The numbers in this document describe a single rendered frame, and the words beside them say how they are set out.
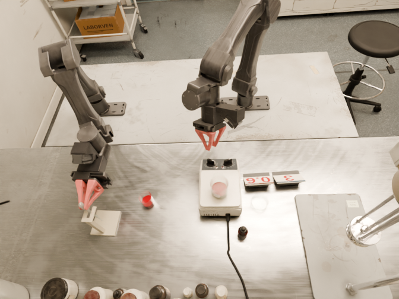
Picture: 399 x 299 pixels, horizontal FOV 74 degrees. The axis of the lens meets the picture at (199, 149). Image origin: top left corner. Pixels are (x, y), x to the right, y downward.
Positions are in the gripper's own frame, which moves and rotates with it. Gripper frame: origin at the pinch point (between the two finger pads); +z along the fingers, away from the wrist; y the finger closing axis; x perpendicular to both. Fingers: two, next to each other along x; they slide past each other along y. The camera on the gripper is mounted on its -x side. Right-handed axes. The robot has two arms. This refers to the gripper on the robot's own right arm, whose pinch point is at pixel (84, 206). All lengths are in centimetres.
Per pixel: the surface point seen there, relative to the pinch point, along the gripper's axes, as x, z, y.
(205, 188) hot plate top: 7.2, -9.5, 32.5
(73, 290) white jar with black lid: 13.3, 19.8, -3.0
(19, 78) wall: 64, -119, -117
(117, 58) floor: 109, -195, -75
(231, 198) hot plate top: 7.2, -6.5, 40.3
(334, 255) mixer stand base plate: 15, 7, 69
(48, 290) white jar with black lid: 8.9, 20.2, -7.8
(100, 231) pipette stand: 13.6, 3.3, -0.1
